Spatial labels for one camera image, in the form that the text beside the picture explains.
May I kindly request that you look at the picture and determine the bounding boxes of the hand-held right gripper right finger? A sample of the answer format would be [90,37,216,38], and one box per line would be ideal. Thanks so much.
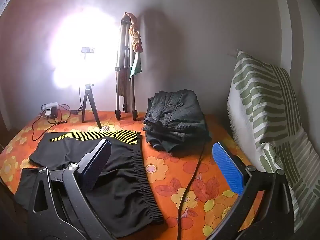
[207,141,295,240]

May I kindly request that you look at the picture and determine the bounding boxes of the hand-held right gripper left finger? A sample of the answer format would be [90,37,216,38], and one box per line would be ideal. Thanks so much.
[28,138,118,240]

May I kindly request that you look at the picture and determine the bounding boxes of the black pants with yellow print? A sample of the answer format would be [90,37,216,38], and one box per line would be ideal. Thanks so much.
[14,131,164,238]

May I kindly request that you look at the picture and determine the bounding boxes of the stack of folded dark pants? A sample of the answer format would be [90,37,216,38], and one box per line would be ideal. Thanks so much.
[142,89,212,153]

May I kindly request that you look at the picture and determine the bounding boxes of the orange floral bed sheet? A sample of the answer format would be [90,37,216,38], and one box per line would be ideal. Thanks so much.
[0,110,265,240]

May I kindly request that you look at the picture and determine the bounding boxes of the small black tripod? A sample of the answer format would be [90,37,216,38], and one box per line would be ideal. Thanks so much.
[80,82,102,128]

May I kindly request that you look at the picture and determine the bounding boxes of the green striped white pillow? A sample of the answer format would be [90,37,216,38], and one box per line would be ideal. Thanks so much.
[226,50,320,233]

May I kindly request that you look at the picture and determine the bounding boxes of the tall folded tripod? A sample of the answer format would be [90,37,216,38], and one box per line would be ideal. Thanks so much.
[114,14,138,121]

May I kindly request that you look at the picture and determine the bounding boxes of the orange and green hanging cloth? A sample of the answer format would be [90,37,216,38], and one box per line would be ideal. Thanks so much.
[126,12,143,77]

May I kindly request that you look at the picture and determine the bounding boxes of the thin black cable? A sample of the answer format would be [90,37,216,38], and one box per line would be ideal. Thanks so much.
[177,144,208,240]

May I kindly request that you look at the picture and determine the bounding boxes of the long black cable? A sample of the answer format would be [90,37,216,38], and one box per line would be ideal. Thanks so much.
[31,104,72,142]

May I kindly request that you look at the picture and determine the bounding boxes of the bright ring light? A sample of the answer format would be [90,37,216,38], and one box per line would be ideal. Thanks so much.
[50,12,118,88]

